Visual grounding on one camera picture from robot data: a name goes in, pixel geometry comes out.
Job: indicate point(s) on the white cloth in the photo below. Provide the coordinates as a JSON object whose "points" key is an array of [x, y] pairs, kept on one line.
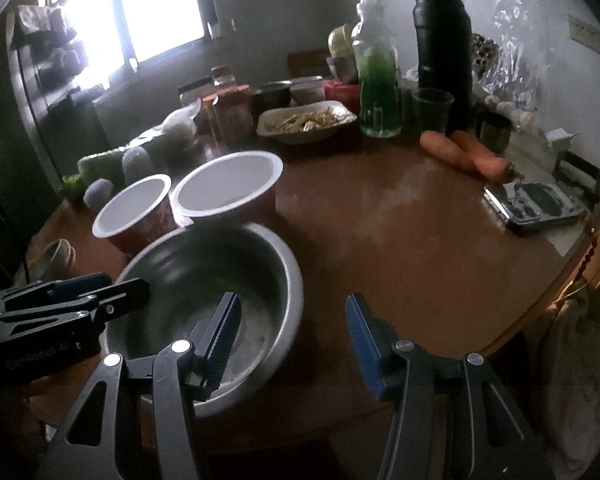
{"points": [[580, 385]]}

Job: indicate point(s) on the wall shelf rack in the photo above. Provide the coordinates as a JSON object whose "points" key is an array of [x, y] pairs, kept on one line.
{"points": [[50, 55]]}

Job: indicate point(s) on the orange carrot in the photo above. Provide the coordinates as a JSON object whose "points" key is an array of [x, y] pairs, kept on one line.
{"points": [[445, 149], [492, 162]]}

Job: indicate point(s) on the red packet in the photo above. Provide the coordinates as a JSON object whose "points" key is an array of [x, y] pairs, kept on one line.
{"points": [[342, 94]]}

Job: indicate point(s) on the wooden chair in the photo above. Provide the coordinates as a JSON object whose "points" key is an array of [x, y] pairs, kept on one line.
{"points": [[307, 62]]}

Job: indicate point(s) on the dark cabinet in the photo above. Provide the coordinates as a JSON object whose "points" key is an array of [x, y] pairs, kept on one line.
{"points": [[55, 140]]}

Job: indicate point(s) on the clear jar with black lid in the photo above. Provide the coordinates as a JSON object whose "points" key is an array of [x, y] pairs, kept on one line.
{"points": [[195, 91]]}

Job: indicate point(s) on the green lettuce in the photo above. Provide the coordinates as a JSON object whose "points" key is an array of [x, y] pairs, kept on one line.
{"points": [[72, 189]]}

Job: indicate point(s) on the white paper bowl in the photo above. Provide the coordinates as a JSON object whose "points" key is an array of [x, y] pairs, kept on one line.
{"points": [[225, 180], [130, 205]]}

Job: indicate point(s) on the bottle with green liquid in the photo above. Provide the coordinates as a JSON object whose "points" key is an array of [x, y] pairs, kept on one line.
{"points": [[377, 90]]}

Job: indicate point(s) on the white plate with food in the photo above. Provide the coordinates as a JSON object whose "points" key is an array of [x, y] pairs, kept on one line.
{"points": [[305, 120]]}

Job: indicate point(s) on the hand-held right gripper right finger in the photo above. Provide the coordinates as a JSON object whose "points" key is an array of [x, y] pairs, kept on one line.
{"points": [[362, 345]]}

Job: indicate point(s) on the clear plastic bag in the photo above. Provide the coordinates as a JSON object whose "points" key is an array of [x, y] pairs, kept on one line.
{"points": [[515, 60]]}

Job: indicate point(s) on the dark plastic cup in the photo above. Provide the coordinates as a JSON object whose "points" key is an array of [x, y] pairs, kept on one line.
{"points": [[432, 110]]}

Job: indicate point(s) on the wall socket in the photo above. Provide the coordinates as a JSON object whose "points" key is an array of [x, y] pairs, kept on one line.
{"points": [[586, 35]]}

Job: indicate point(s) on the small steel bowl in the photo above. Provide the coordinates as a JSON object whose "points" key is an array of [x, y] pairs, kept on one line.
{"points": [[272, 96]]}

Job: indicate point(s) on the small white box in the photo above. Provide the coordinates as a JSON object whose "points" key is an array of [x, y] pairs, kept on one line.
{"points": [[560, 139]]}

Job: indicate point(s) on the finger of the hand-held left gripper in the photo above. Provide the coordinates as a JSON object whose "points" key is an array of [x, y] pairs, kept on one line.
{"points": [[115, 297], [75, 286]]}

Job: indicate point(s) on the window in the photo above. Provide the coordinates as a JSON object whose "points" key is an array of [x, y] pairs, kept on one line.
{"points": [[150, 10]]}

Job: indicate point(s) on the pale yellow bulb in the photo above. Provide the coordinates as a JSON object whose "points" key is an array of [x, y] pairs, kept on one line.
{"points": [[341, 41]]}

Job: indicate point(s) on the large steel bowl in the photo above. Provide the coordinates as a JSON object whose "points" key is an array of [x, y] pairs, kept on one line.
{"points": [[180, 270]]}

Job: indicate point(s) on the small amber jar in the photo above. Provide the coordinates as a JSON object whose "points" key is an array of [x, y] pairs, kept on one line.
{"points": [[223, 76]]}

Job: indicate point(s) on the black thermos flask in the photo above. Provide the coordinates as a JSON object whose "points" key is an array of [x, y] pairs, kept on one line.
{"points": [[442, 45]]}

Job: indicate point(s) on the brown labelled bottle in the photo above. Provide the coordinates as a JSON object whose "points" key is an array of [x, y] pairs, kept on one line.
{"points": [[235, 115]]}

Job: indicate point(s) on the jar with red lid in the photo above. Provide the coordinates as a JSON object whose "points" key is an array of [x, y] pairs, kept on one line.
{"points": [[210, 117]]}

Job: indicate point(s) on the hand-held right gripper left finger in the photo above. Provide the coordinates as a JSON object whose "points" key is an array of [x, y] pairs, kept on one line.
{"points": [[225, 340]]}

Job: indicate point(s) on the napa cabbage in plastic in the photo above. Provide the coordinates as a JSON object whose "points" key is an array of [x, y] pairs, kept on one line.
{"points": [[165, 135]]}

